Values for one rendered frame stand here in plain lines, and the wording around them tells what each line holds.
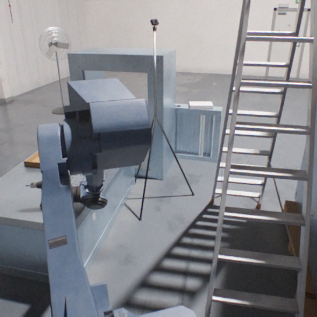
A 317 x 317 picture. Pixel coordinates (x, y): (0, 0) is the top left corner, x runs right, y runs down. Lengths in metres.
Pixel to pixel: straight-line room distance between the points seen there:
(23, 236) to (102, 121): 1.57
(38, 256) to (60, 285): 1.43
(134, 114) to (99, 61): 2.58
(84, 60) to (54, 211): 2.83
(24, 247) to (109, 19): 10.38
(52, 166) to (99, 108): 0.30
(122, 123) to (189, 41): 10.23
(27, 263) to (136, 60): 2.34
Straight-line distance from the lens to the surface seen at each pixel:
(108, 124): 1.22
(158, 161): 3.91
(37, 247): 2.60
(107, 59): 3.74
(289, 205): 3.51
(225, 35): 11.21
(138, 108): 1.26
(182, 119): 4.46
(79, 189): 2.34
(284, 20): 11.21
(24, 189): 2.83
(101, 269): 2.83
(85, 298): 1.24
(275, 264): 1.74
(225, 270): 2.83
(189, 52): 11.41
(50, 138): 1.30
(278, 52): 11.27
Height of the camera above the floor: 2.00
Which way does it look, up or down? 26 degrees down
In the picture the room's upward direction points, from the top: straight up
